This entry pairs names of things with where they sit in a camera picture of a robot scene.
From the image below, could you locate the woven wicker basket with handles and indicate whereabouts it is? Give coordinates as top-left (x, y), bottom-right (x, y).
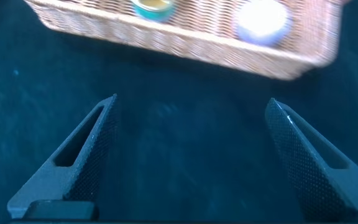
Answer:
top-left (23, 0), bottom-right (345, 82)

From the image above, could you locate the black table cloth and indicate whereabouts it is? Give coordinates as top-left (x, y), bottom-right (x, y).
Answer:
top-left (0, 0), bottom-right (358, 224)

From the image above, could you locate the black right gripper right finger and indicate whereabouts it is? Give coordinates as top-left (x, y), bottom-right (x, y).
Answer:
top-left (265, 97), bottom-right (358, 222)

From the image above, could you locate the pale pink round bun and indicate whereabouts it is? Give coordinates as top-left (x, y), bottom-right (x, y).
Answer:
top-left (233, 0), bottom-right (292, 47)

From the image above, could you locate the green pull-tab tin can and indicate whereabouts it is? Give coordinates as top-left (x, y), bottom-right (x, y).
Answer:
top-left (131, 0), bottom-right (177, 23)

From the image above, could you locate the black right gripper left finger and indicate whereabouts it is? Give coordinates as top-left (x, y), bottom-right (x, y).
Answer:
top-left (6, 94), bottom-right (120, 220)

